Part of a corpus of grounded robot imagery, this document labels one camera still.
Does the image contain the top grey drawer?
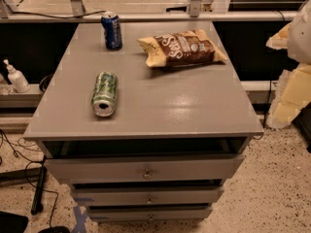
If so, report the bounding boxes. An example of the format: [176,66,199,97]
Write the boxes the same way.
[45,154,244,183]

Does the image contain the white pump bottle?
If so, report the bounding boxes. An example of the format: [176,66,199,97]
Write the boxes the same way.
[4,59,30,93]

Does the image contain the middle grey drawer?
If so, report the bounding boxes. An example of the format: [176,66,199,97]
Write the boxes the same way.
[71,186,225,206]

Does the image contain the aluminium frame rail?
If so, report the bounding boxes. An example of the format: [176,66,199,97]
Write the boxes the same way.
[0,11,297,23]

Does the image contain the grey drawer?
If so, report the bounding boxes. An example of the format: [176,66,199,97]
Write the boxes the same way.
[88,207,212,221]
[45,154,244,183]
[71,186,225,206]

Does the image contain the black stand leg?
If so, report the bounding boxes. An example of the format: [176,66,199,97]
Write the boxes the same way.
[31,159,47,216]

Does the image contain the bottom grey drawer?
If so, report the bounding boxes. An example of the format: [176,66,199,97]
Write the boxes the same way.
[88,207,212,221]

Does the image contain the green soda can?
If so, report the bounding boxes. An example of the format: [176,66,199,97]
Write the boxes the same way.
[91,72,118,117]

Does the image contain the black floor cable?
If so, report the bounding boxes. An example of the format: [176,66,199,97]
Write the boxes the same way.
[0,128,60,228]

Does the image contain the blue soda can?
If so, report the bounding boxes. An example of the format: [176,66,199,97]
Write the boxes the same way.
[101,12,122,50]

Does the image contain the blue floor tape cross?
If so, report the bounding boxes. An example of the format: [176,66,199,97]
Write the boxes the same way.
[71,204,98,233]

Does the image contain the grey drawer cabinet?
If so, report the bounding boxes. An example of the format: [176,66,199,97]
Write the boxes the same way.
[24,22,262,213]

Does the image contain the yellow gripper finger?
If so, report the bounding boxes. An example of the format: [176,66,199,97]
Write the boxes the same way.
[266,22,292,50]
[266,63,311,129]

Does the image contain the brown chip bag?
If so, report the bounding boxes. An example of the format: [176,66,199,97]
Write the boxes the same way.
[137,29,227,68]

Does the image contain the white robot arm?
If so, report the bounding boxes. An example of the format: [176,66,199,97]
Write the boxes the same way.
[266,0,311,129]

